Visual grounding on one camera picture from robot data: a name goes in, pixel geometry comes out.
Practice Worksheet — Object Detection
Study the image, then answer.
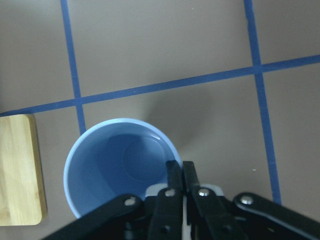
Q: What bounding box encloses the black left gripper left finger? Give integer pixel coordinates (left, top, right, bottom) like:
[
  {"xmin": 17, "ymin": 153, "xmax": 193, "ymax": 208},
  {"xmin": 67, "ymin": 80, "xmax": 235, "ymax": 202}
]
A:
[{"xmin": 46, "ymin": 160, "xmax": 183, "ymax": 240}]

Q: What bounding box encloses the wooden cup rack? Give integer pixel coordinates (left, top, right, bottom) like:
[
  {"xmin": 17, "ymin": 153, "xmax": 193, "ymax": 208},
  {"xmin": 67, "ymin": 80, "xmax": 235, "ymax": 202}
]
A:
[{"xmin": 0, "ymin": 114, "xmax": 48, "ymax": 226}]

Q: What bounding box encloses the light blue plastic cup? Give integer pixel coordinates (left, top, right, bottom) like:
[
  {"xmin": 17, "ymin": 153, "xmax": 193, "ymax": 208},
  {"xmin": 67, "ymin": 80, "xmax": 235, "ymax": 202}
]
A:
[{"xmin": 63, "ymin": 118, "xmax": 182, "ymax": 219}]

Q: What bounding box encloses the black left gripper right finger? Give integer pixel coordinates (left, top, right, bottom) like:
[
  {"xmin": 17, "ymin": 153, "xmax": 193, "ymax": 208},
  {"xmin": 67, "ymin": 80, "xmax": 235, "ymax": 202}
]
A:
[{"xmin": 182, "ymin": 161, "xmax": 320, "ymax": 240}]

